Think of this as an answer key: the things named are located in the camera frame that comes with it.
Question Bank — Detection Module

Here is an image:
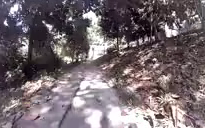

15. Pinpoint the grey gravel path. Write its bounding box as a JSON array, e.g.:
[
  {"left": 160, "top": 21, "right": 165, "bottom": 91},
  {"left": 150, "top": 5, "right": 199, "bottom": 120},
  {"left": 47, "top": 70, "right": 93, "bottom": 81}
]
[{"left": 11, "top": 61, "right": 152, "bottom": 128}]

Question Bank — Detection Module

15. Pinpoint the wood of trees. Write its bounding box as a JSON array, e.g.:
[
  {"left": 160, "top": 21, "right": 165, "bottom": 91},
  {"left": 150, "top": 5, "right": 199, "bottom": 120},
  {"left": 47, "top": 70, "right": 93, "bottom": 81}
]
[{"left": 0, "top": 0, "right": 205, "bottom": 81}]

